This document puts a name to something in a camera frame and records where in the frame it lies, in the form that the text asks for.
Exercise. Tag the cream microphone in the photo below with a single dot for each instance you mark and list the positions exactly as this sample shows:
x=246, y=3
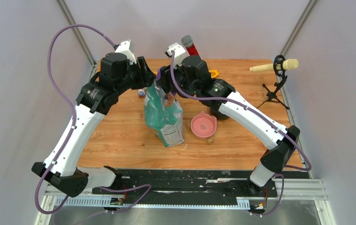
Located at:
x=288, y=64

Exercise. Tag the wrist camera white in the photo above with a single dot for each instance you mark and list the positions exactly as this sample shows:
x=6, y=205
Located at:
x=178, y=53
x=126, y=47

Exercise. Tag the yellow orange toy triangle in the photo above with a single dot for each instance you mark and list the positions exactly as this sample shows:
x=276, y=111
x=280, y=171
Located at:
x=214, y=73

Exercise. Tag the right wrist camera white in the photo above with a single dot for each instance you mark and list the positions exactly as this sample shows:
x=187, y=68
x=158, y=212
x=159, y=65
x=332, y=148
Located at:
x=178, y=53

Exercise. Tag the small wooden block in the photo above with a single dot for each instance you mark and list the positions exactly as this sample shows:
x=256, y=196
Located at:
x=209, y=141

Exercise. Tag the pink cat-ear pet bowl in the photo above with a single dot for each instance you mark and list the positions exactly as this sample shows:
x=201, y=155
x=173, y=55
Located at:
x=203, y=126

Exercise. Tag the green pet food bag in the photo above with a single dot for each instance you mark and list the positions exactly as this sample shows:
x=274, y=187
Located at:
x=163, y=115

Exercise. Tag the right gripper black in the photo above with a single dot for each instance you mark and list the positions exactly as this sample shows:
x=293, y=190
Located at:
x=166, y=80

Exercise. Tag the small toy figure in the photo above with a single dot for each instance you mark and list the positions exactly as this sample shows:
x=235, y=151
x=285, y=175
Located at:
x=141, y=93

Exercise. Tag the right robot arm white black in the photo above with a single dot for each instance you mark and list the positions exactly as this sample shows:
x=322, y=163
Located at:
x=190, y=78

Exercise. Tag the black pet bowl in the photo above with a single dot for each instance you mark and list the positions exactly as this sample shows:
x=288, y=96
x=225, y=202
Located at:
x=220, y=116

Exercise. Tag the red glitter microphone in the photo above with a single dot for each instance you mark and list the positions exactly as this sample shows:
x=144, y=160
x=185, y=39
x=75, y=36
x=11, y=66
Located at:
x=188, y=42

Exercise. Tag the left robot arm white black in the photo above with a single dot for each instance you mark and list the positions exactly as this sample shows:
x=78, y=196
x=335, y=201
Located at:
x=116, y=76

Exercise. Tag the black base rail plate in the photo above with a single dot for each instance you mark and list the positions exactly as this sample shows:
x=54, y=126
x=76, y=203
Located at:
x=189, y=187

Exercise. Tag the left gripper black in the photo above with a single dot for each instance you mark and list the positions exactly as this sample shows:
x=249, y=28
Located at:
x=146, y=78

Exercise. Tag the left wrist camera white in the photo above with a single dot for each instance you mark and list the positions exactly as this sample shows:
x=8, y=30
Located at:
x=126, y=47

